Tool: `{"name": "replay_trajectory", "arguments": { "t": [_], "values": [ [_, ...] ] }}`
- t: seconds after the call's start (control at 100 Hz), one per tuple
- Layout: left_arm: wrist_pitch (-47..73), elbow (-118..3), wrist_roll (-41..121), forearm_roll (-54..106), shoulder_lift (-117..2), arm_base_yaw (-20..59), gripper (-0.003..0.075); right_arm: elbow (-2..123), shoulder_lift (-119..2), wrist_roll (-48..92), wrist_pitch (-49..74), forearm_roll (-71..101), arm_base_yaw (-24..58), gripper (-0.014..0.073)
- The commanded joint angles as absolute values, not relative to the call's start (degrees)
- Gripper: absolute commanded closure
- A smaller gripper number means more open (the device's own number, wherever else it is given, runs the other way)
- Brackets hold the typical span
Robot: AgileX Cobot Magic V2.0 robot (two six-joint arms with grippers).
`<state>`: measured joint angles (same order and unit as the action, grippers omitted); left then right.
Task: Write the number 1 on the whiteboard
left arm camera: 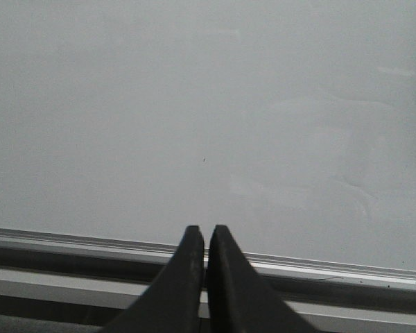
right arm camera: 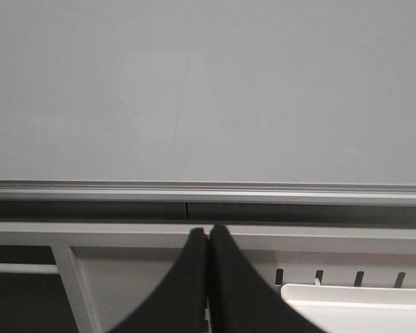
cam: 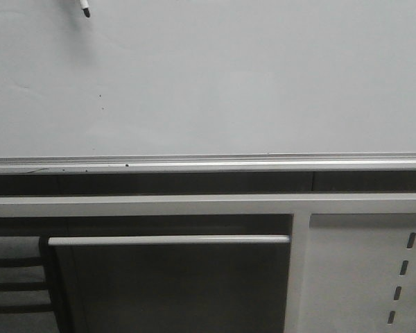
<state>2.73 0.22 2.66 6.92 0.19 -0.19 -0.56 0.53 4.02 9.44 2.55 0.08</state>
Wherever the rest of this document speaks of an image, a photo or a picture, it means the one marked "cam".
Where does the white perforated metal panel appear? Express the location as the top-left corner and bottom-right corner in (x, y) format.
(300, 214), (416, 332)

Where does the white whiteboard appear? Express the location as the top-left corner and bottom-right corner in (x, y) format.
(0, 1), (416, 157)

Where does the white metal frame shelf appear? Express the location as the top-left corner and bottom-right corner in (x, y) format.
(0, 193), (416, 332)

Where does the white black whiteboard marker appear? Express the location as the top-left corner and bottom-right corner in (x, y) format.
(78, 0), (90, 18)

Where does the black slatted chair back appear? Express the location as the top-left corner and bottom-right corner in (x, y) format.
(0, 237), (60, 332)

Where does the aluminium whiteboard tray rail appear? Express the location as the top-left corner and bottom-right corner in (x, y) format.
(0, 153), (416, 175)

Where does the dark grey panel white-topped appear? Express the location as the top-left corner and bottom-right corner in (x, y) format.
(48, 234), (291, 332)

